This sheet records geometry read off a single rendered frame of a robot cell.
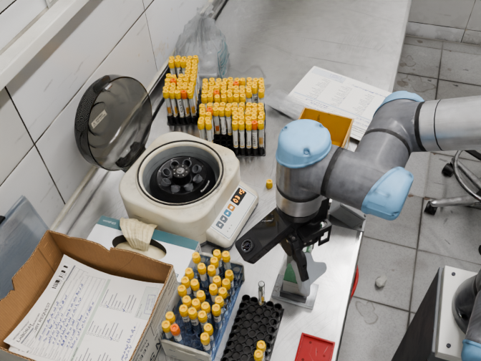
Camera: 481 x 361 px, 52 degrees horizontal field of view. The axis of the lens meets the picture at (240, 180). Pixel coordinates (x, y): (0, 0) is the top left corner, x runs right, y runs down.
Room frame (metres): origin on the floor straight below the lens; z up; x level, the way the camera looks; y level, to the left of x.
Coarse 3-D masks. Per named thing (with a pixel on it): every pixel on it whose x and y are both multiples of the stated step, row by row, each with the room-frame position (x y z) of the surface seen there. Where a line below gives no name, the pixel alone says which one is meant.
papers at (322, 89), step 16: (304, 80) 1.19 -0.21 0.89; (320, 80) 1.18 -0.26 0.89; (336, 80) 1.18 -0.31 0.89; (352, 80) 1.17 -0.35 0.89; (304, 96) 1.11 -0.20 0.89; (320, 96) 1.11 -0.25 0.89; (336, 96) 1.11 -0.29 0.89; (352, 96) 1.10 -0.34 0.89; (368, 96) 1.10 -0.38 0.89; (384, 96) 1.09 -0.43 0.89; (336, 112) 1.03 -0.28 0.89; (352, 112) 1.03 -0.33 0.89; (368, 112) 1.03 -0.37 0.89; (352, 128) 0.97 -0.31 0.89
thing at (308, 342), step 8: (304, 336) 0.40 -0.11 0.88; (312, 336) 0.40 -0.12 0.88; (304, 344) 0.38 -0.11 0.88; (312, 344) 0.38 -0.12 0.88; (320, 344) 0.38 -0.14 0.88; (328, 344) 0.38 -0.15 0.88; (296, 352) 0.36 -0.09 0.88; (304, 352) 0.37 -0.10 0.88; (312, 352) 0.36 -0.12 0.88; (320, 352) 0.36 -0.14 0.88; (328, 352) 0.36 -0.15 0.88; (296, 360) 0.35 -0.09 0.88; (304, 360) 0.35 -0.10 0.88; (312, 360) 0.35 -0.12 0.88; (320, 360) 0.35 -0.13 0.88; (328, 360) 0.35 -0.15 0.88
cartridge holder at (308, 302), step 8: (280, 280) 0.52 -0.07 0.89; (280, 288) 0.50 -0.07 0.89; (312, 288) 0.50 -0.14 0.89; (272, 296) 0.49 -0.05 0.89; (280, 296) 0.48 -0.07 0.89; (288, 296) 0.48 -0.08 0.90; (296, 296) 0.47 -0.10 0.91; (312, 296) 0.48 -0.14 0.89; (296, 304) 0.47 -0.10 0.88; (304, 304) 0.46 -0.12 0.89; (312, 304) 0.46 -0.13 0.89
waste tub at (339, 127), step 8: (304, 112) 0.97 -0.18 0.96; (312, 112) 0.96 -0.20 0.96; (320, 112) 0.95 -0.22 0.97; (328, 112) 0.94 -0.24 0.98; (320, 120) 0.95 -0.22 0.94; (328, 120) 0.94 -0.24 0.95; (336, 120) 0.93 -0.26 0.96; (344, 120) 0.92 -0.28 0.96; (352, 120) 0.91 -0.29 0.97; (328, 128) 0.94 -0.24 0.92; (336, 128) 0.93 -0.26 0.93; (344, 128) 0.92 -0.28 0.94; (336, 136) 0.93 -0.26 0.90; (344, 136) 0.92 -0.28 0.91; (336, 144) 0.92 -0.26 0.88; (344, 144) 0.83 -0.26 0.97
